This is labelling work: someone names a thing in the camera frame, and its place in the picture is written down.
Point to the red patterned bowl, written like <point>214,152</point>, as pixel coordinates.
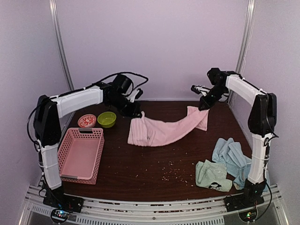
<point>87,121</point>

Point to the aluminium frame post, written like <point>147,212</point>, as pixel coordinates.
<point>59,40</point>
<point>247,34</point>

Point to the aluminium front rail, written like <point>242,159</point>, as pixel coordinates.
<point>207,211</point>

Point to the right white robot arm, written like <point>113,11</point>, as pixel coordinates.
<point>261,122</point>

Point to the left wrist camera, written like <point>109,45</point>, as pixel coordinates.
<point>136,93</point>

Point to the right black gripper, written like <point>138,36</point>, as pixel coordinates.
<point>208,103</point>

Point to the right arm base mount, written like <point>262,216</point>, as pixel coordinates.
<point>245,204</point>

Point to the right aluminium frame post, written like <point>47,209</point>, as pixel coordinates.
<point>247,34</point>

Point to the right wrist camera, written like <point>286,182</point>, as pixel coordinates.
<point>199,89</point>

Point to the green bowl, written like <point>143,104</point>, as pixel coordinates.
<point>107,119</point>

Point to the pink towel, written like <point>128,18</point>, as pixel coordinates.
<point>146,132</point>

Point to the left aluminium frame post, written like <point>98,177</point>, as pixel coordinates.
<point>59,40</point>

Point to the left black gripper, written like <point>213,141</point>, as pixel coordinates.
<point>132,112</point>

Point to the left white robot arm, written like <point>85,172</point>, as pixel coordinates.
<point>121,93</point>

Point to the blue towel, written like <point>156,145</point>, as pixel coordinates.
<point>229,153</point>

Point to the green towel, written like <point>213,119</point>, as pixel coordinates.
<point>212,176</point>

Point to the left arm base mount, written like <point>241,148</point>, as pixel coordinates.
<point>61,211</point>

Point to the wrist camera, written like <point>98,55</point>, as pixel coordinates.
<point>136,93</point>
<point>199,89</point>

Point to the pink plastic basket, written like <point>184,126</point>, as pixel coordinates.
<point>79,155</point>

